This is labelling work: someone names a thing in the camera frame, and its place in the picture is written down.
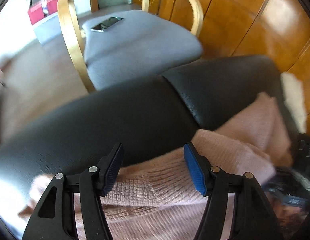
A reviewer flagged pink knit sweater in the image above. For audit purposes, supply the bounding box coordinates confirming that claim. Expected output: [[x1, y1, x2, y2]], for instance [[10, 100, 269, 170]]
[[20, 92, 292, 239]]

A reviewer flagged person's hand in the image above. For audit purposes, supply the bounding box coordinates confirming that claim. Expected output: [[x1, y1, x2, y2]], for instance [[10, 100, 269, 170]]
[[272, 199, 308, 239]]

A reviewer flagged grey chair with wooden arms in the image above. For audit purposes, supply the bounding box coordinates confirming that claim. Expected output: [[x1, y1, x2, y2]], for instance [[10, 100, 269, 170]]
[[57, 0, 203, 92]]

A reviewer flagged smartphone on chair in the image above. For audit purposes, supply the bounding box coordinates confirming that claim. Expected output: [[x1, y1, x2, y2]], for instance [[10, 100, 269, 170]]
[[91, 16, 123, 33]]

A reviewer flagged grey plastic bin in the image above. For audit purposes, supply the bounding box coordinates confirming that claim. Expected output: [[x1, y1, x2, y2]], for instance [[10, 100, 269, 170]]
[[33, 12, 61, 44]]

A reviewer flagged wooden wardrobe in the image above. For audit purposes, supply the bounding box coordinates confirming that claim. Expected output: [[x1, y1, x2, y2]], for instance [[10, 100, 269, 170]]
[[130, 0, 310, 136]]

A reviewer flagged red storage box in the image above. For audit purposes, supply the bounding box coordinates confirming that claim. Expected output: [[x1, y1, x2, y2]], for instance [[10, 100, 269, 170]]
[[28, 0, 58, 25]]

